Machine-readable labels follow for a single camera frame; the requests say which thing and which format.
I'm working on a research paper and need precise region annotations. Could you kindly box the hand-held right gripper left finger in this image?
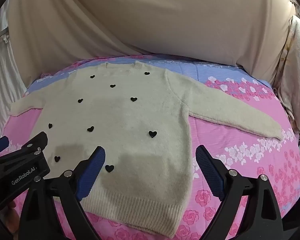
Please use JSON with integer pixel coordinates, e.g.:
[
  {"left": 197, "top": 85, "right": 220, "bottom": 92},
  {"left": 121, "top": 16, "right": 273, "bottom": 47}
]
[{"left": 19, "top": 146, "right": 106, "bottom": 240}]

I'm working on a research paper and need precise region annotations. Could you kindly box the pink floral blanket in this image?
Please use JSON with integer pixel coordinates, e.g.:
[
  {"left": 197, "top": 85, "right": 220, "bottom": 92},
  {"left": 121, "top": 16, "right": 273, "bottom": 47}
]
[{"left": 0, "top": 54, "right": 300, "bottom": 240}]

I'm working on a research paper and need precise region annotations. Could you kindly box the light floral quilt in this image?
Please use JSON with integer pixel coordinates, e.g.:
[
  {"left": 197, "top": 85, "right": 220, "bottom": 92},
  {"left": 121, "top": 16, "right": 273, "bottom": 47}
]
[{"left": 277, "top": 15, "right": 300, "bottom": 133}]

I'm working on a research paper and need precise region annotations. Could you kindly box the beige pillow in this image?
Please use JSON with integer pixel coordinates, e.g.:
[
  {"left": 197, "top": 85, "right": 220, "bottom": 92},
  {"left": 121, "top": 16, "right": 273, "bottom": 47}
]
[{"left": 7, "top": 0, "right": 298, "bottom": 85}]

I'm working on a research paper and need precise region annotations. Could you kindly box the white curtain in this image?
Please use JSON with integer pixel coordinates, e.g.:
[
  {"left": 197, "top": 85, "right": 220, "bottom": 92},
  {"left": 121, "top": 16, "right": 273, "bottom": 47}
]
[{"left": 0, "top": 0, "right": 28, "bottom": 140}]

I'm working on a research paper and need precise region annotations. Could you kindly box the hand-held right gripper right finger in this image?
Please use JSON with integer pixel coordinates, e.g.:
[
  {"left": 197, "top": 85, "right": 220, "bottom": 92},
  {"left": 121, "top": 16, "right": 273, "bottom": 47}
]
[{"left": 195, "top": 145, "right": 284, "bottom": 240}]

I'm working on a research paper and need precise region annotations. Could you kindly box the cream sweater with black hearts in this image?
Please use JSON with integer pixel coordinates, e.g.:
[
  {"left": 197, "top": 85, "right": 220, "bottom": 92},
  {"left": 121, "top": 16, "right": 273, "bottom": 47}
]
[{"left": 9, "top": 61, "right": 283, "bottom": 238}]

